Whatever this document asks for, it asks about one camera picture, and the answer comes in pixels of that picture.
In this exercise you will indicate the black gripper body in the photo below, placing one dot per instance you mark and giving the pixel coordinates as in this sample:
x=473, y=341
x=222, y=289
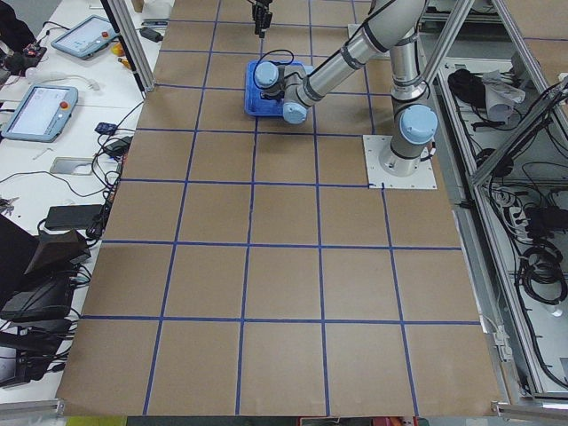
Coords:
x=259, y=17
x=269, y=94

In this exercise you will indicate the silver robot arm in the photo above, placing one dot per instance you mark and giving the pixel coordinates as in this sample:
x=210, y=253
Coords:
x=390, y=27

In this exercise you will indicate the blue plastic tray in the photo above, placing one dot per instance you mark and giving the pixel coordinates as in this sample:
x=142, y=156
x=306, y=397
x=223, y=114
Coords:
x=265, y=74

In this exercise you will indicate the teach pendant far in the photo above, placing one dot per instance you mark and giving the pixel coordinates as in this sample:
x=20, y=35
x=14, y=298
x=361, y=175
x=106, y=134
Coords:
x=86, y=38

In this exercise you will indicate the teach pendant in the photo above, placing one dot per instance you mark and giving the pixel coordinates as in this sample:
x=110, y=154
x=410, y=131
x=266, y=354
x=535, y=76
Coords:
x=86, y=38
x=43, y=113

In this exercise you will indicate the white handheld device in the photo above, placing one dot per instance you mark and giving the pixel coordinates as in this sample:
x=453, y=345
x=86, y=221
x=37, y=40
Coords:
x=59, y=76

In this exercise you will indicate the small blue black device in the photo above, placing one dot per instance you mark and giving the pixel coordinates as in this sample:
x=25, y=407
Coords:
x=106, y=128

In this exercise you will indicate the metal tin box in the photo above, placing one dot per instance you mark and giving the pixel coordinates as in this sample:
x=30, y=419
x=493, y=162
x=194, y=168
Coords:
x=72, y=166

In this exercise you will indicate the teach pendant near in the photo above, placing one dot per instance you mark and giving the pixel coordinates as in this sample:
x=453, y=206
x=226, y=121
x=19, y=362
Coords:
x=43, y=113

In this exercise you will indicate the black power adapter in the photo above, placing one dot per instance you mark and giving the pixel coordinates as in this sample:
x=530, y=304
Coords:
x=69, y=217

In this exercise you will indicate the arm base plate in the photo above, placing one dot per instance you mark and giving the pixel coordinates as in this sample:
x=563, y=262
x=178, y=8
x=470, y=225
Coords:
x=386, y=171

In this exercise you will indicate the aluminium frame post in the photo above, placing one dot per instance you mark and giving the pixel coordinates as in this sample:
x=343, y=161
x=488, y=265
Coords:
x=121, y=21

